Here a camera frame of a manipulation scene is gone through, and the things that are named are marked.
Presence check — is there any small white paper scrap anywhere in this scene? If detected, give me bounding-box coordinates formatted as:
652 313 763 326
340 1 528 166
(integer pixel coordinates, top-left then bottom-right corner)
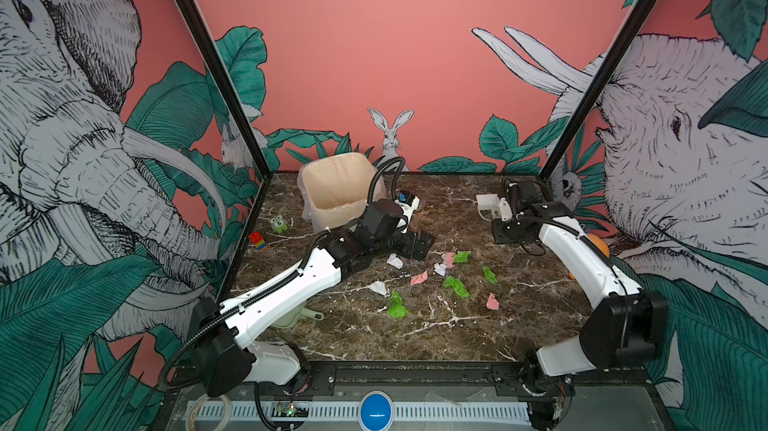
434 263 447 276

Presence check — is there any right black frame post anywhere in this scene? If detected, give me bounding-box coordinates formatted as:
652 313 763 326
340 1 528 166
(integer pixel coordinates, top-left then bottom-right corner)
538 0 658 181

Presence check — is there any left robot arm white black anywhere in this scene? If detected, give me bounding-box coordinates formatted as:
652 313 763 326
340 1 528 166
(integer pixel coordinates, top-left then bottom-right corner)
158 192 435 397

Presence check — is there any white slotted cable duct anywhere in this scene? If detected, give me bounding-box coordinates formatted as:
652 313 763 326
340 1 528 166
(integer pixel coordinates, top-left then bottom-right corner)
185 400 532 426

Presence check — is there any black frame post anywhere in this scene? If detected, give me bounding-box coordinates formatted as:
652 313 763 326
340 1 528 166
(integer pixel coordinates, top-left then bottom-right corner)
174 0 272 179
538 0 658 181

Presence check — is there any pink paper scrap middle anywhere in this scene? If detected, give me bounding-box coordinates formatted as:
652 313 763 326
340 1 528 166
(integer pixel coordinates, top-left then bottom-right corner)
410 271 429 286

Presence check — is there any white paper scrap upper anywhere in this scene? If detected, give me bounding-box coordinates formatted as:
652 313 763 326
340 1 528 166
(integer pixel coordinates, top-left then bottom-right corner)
386 253 404 269

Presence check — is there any green paper scrap lower left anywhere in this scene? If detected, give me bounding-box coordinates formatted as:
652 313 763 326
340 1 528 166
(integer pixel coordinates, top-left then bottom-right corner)
387 291 409 319

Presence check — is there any coiled clear tube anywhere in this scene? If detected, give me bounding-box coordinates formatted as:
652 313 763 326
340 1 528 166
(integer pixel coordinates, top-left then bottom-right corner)
184 396 234 431

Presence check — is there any left black frame post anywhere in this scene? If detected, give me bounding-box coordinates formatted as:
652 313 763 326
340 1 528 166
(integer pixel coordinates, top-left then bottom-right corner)
174 0 272 179

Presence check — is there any light green hand brush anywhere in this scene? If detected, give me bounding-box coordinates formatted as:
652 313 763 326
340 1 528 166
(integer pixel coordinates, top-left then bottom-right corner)
476 194 501 221

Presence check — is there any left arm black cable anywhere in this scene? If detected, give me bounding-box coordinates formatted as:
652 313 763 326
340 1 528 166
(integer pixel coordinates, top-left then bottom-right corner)
367 156 407 204

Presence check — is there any white paper scrap lower left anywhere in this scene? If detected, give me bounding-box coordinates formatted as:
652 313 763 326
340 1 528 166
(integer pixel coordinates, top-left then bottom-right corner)
367 281 389 297

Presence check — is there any green paper scrap upper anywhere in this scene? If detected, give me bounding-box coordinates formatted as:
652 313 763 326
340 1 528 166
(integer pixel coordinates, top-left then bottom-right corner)
453 251 471 263

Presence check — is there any red blue toy block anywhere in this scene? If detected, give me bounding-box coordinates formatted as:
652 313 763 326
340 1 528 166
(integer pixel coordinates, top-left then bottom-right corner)
248 231 268 250

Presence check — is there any pink paper scrap lower right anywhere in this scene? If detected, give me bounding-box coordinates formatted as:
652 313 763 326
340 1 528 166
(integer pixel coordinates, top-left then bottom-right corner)
486 293 500 311

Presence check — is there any green paper scrap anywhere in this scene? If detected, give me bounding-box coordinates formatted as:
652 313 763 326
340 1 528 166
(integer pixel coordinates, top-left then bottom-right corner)
387 291 409 319
453 251 471 263
482 266 498 284
443 276 470 298

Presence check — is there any small green frog toy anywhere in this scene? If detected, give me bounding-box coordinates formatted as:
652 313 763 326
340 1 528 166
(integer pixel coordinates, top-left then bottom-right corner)
269 215 290 235

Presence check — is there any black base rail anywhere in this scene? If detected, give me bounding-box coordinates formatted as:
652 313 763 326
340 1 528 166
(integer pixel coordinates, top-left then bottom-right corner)
173 360 655 399

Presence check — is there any green paper scrap centre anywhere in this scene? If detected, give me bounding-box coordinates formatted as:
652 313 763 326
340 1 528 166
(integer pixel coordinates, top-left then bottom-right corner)
443 276 470 298

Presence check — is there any green paper scrap right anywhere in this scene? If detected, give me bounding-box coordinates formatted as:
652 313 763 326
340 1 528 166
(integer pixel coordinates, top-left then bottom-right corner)
482 266 498 284

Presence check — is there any light green dustpan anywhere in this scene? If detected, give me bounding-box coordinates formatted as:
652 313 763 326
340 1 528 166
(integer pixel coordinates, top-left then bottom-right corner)
272 305 324 329

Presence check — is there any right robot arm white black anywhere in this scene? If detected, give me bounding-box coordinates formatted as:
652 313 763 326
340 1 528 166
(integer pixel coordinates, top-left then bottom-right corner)
492 198 669 377

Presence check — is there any beige trash bin with liner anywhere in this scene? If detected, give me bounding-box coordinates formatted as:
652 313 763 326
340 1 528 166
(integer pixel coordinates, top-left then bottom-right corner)
297 152 377 232

